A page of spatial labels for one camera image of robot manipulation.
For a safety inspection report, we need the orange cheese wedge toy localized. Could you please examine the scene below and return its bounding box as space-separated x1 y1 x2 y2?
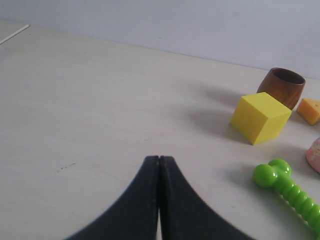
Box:
296 98 320 126

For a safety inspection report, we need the yellow cube block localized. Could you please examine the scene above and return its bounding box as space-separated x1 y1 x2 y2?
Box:
230 92 292 145

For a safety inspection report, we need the white thin rod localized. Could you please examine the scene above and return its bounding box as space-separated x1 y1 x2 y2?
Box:
0 24 30 45

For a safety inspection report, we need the brown wooden cup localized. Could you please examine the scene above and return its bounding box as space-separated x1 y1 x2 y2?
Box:
257 67 306 110

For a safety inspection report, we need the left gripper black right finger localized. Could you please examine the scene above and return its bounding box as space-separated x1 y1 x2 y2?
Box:
158 156 252 240

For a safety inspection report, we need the green plastic bone toy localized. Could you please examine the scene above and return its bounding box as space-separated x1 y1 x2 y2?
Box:
253 158 320 239

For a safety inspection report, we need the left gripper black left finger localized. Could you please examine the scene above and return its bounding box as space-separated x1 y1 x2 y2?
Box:
68 155 160 240

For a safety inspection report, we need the pink sprinkled donut toy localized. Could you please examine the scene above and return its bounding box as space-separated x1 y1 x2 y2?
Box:
306 138 320 173

